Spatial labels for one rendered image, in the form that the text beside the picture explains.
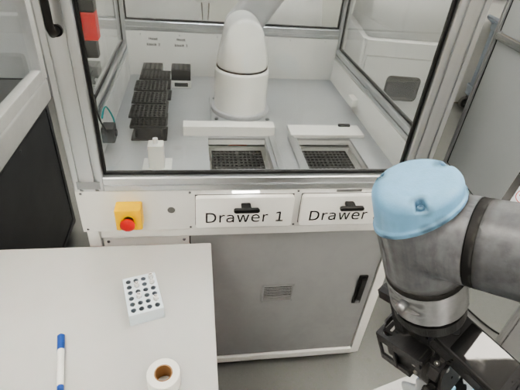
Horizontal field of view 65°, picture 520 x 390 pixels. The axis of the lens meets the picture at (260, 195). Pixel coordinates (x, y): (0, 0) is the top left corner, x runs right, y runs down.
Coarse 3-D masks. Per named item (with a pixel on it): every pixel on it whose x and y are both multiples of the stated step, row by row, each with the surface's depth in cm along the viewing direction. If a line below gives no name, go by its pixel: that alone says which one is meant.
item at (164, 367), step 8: (160, 360) 89; (168, 360) 89; (152, 368) 87; (160, 368) 88; (168, 368) 88; (176, 368) 87; (152, 376) 86; (160, 376) 90; (176, 376) 86; (152, 384) 84; (160, 384) 84; (168, 384) 85; (176, 384) 86
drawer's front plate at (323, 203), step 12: (300, 204) 124; (312, 204) 122; (324, 204) 123; (336, 204) 124; (360, 204) 125; (300, 216) 124; (312, 216) 125; (324, 216) 126; (336, 216) 126; (348, 216) 127; (360, 216) 128; (372, 216) 128
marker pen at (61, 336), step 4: (60, 336) 94; (64, 336) 95; (60, 340) 93; (64, 340) 94; (60, 344) 92; (64, 344) 93; (60, 348) 92; (64, 348) 93; (60, 352) 91; (60, 356) 90; (60, 360) 90; (60, 364) 89; (56, 368) 88; (60, 368) 88; (56, 372) 88; (60, 372) 87; (56, 376) 87; (60, 376) 87; (56, 380) 86; (60, 380) 86; (56, 384) 86; (60, 384) 85; (56, 388) 85; (60, 388) 85
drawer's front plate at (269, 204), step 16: (208, 208) 118; (224, 208) 119; (272, 208) 121; (288, 208) 122; (208, 224) 122; (224, 224) 123; (240, 224) 123; (256, 224) 124; (272, 224) 125; (288, 224) 126
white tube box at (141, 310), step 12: (144, 276) 108; (132, 288) 104; (144, 288) 105; (156, 288) 105; (132, 300) 101; (144, 300) 101; (132, 312) 100; (144, 312) 99; (156, 312) 100; (132, 324) 99
